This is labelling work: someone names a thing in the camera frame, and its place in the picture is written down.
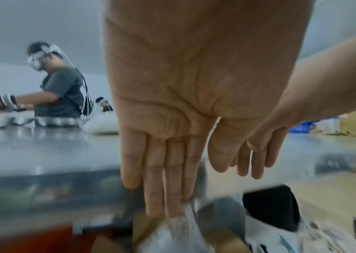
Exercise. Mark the red packet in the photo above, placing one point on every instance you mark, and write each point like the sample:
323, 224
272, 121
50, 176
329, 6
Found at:
46, 241

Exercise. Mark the dark printed packet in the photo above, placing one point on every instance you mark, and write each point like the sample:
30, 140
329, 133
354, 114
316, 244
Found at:
346, 164

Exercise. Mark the blue plastic container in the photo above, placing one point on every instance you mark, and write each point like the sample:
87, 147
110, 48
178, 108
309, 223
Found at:
303, 127

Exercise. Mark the clear plastic bag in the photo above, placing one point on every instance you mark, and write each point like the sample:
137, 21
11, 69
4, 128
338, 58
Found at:
177, 234

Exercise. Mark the person's right hand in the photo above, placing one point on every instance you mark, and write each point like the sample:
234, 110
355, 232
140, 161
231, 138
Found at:
274, 128

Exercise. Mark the white plastic bag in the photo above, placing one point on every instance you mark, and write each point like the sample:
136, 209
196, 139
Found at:
102, 124

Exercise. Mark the black and white wrist camera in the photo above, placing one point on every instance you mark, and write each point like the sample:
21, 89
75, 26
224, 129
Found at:
8, 101

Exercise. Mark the person's left hand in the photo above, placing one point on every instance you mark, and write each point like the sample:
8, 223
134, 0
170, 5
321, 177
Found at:
196, 74

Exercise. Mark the black bag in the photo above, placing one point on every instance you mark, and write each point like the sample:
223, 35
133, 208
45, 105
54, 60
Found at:
271, 207

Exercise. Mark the white plastic container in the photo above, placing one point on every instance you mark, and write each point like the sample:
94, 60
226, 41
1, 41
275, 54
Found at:
328, 123

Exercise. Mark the person's right forearm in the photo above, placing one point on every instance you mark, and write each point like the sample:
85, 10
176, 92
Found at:
334, 81

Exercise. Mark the white head-mounted camera rig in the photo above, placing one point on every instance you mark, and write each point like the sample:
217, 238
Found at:
41, 56

